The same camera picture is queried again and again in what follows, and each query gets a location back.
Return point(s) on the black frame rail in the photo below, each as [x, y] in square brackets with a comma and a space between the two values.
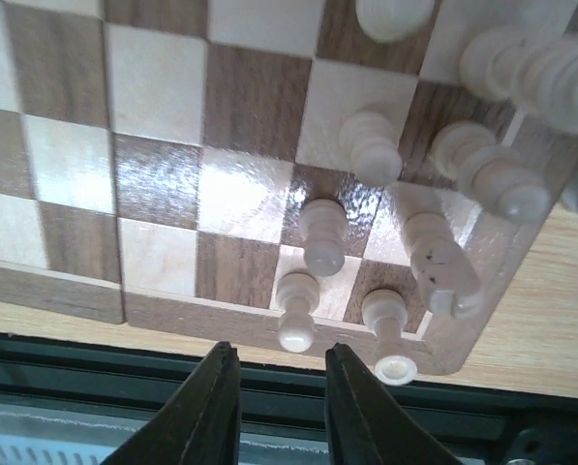
[491, 424]

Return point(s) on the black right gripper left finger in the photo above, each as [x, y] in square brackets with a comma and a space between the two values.
[200, 423]

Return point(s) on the white rook on board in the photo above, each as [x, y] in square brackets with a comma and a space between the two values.
[384, 313]

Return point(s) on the wooden chess board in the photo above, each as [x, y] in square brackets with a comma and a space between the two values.
[155, 157]

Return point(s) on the white slotted cable duct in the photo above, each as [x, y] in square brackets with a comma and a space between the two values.
[18, 450]

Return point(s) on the white pawn on board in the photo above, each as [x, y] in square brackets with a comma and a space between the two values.
[366, 139]

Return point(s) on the white bishop on board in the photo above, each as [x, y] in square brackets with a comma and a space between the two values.
[489, 173]

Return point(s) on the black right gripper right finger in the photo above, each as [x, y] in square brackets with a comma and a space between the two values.
[364, 424]

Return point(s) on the white pawn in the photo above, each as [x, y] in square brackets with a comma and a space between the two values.
[366, 139]
[323, 224]
[297, 296]

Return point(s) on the white knight near corner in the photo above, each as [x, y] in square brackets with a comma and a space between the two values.
[447, 283]

